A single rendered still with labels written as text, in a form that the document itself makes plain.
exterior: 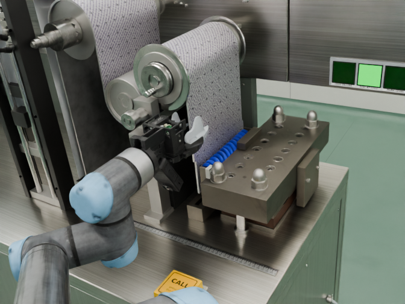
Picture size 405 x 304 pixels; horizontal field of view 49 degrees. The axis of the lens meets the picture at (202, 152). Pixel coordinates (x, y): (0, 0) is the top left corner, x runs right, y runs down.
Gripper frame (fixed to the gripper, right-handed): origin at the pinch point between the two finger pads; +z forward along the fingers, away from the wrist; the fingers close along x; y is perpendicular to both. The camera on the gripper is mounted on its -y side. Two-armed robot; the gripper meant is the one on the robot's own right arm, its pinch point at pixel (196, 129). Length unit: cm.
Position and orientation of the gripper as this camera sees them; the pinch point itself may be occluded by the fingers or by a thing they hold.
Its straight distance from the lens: 101.3
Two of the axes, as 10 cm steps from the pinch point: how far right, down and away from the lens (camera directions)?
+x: -8.5, -1.9, 5.0
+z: 5.3, -4.5, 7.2
